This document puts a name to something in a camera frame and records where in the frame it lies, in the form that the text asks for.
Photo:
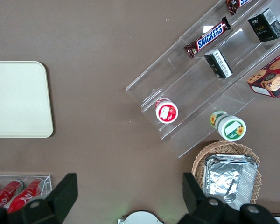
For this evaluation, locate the red cola cans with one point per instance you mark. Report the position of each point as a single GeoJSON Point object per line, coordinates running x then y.
{"type": "Point", "coordinates": [25, 196]}

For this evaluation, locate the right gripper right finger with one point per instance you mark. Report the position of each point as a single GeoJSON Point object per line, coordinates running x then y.
{"type": "Point", "coordinates": [200, 210]}

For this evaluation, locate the red cola bottle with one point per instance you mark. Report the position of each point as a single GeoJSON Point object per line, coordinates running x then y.
{"type": "Point", "coordinates": [3, 193]}

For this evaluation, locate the stacked aluminium foil trays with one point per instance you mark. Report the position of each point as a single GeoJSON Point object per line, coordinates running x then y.
{"type": "Point", "coordinates": [224, 179]}

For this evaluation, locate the red lidded yogurt cup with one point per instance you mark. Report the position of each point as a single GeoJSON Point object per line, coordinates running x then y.
{"type": "Point", "coordinates": [166, 112]}

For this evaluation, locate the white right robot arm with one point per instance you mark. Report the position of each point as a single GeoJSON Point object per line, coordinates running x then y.
{"type": "Point", "coordinates": [140, 218]}

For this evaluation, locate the clear acrylic bottle rack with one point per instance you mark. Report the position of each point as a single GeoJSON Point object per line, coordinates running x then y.
{"type": "Point", "coordinates": [47, 184]}

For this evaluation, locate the small black carton box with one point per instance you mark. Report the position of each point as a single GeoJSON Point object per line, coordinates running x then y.
{"type": "Point", "coordinates": [264, 28]}
{"type": "Point", "coordinates": [218, 64]}

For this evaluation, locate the red plaid cookie box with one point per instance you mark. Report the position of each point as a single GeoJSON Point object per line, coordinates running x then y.
{"type": "Point", "coordinates": [273, 79]}

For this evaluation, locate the Snickers chocolate bar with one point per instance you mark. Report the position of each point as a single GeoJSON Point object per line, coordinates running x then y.
{"type": "Point", "coordinates": [232, 5]}
{"type": "Point", "coordinates": [208, 37]}

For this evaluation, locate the small light wicker basket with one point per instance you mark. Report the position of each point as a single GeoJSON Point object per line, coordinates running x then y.
{"type": "Point", "coordinates": [226, 145]}

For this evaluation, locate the clear acrylic stepped shelf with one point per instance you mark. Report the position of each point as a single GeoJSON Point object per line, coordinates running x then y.
{"type": "Point", "coordinates": [177, 70]}

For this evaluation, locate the cream rectangular tray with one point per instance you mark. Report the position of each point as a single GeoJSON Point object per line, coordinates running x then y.
{"type": "Point", "coordinates": [18, 98]}

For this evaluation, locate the green sunflower yogurt cup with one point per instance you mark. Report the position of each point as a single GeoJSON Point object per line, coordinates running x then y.
{"type": "Point", "coordinates": [231, 128]}

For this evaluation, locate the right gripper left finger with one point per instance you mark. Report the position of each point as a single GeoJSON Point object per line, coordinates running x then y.
{"type": "Point", "coordinates": [58, 200]}

